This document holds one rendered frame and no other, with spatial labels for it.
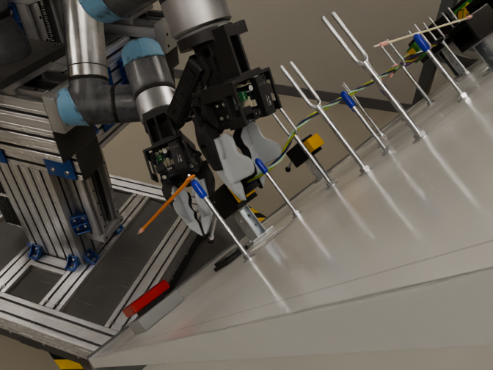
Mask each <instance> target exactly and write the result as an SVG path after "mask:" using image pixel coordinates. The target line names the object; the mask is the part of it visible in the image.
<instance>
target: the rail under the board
mask: <svg viewBox="0 0 493 370"><path fill-rule="evenodd" d="M399 116H400V115H398V116H397V117H399ZM397 117H395V118H394V119H393V120H391V121H390V122H389V123H388V124H387V125H385V126H384V127H383V128H385V127H386V126H388V125H389V124H390V123H391V122H392V121H394V120H395V119H396V118H397ZM383 128H381V129H380V131H381V130H382V129H383ZM372 137H373V136H371V137H369V138H368V139H367V140H365V141H364V142H363V143H362V144H361V145H359V146H358V147H357V148H355V149H354V150H356V149H358V148H359V147H360V146H362V145H363V144H365V143H366V142H367V141H368V140H369V139H371V138H372ZM349 155H350V153H349V154H348V155H347V156H345V157H344V158H342V159H341V160H340V161H339V162H338V163H336V164H335V165H333V166H332V167H331V168H329V169H328V170H327V172H329V171H330V170H331V169H332V168H333V167H335V166H336V165H337V164H339V163H340V162H342V160H344V159H345V158H346V157H348V156H349ZM316 181H317V179H315V180H314V181H313V182H312V183H310V184H309V185H308V186H306V187H305V188H303V190H302V191H300V192H299V193H297V194H296V195H295V196H293V197H292V198H291V199H290V200H289V201H292V199H294V198H295V197H296V196H298V195H299V194H300V193H302V192H303V191H304V190H305V189H306V188H308V187H309V186H311V185H312V184H313V183H315V182H316ZM286 204H287V203H284V204H283V205H282V206H280V207H279V208H278V209H277V210H276V211H274V212H273V213H272V214H270V215H269V216H267V218H265V219H264V220H263V221H261V222H260V223H261V224H262V223H263V222H265V221H266V220H267V219H268V218H269V217H271V216H272V215H273V214H275V213H276V212H277V211H279V210H280V209H281V208H282V207H283V206H285V205H286ZM233 245H235V242H234V243H233V244H231V245H230V246H229V247H228V248H227V249H225V250H224V251H222V252H221V253H220V254H218V256H216V257H215V258H214V259H212V260H211V261H209V262H208V263H207V264H206V265H205V266H203V267H202V268H201V269H199V270H198V271H197V272H195V273H194V274H193V275H192V276H191V277H189V278H188V279H186V280H185V281H184V282H182V283H181V284H180V285H179V286H177V287H176V288H175V289H173V290H172V291H171V292H173V291H174V290H177V289H179V288H180V287H181V286H182V285H183V284H185V283H186V282H188V281H189V280H190V279H192V278H193V277H194V276H195V275H196V274H198V273H199V272H201V271H202V270H203V269H204V268H206V267H207V266H208V265H209V264H211V263H212V262H213V261H215V260H216V259H217V258H218V257H219V256H221V255H222V254H223V253H225V252H226V251H227V250H229V249H230V248H231V247H232V246H233ZM171 292H170V293H171ZM128 328H129V326H128V325H127V326H126V327H124V328H123V329H122V330H121V331H120V332H118V333H117V334H116V335H114V336H113V337H111V338H110V339H109V340H108V341H107V342H105V343H104V344H103V345H101V346H100V347H98V348H97V349H96V350H95V351H94V352H92V353H91V354H90V355H88V356H87V360H88V362H89V364H90V366H91V368H92V370H143V368H144V367H146V366H147V365H138V366H113V367H100V368H94V367H93V365H92V364H91V363H90V361H89V358H91V357H92V356H93V355H94V354H95V353H96V352H98V351H99V350H100V349H102V348H103V347H104V346H106V345H107V344H108V343H109V342H110V341H112V340H113V339H115V338H116V337H117V336H118V335H119V334H121V333H122V332H123V331H125V330H126V329H128Z"/></svg>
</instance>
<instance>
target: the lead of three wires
mask: <svg viewBox="0 0 493 370"><path fill-rule="evenodd" d="M295 135H296V133H295V130H293V131H292V132H291V134H290V136H289V138H288V141H287V143H286V144H285V146H284V148H283V149H282V153H281V155H280V157H278V158H276V159H275V160H274V161H273V162H272V163H271V164H270V165H269V166H268V167H267V169H268V171H269V172H270V171H271V170H272V169H274V168H275V166H276V165H277V164H279V163H280V162H281V161H282V159H283V158H284V156H285V154H286V152H287V150H288V149H289V147H290V146H291V143H292V141H293V137H294V136H295ZM263 175H265V174H263V173H262V172H261V171H260V172H259V173H258V174H257V175H256V176H255V177H254V178H252V179H250V180H248V181H247V183H249V182H250V183H249V185H251V184H253V183H254V182H256V181H257V180H258V179H259V178H260V177H261V176H263Z"/></svg>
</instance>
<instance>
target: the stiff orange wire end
mask: <svg viewBox="0 0 493 370"><path fill-rule="evenodd" d="M193 178H195V174H193V175H190V176H189V177H188V178H187V179H186V180H185V182H184V183H183V184H182V185H181V187H180V188H179V189H178V190H177V191H176V192H175V193H174V194H173V195H172V196H171V198H170V199H169V200H168V201H167V202H166V203H165V204H164V205H163V206H162V207H161V208H160V209H159V210H158V211H157V212H156V213H155V214H154V215H153V216H152V217H151V219H150V220H149V221H148V222H147V223H146V224H145V225H144V226H143V227H142V228H140V230H139V232H138V235H139V234H140V233H143V232H144V231H145V228H146V227H147V226H148V225H149V224H150V223H151V222H152V221H153V220H154V219H155V218H156V217H157V216H158V215H159V214H160V213H161V212H162V211H163V210H164V209H165V208H166V207H167V206H168V205H169V204H170V203H171V202H172V200H173V199H174V198H175V197H176V196H177V195H178V194H179V193H180V192H181V191H182V190H183V189H184V188H185V187H186V186H187V185H188V183H189V182H190V180H191V179H193Z"/></svg>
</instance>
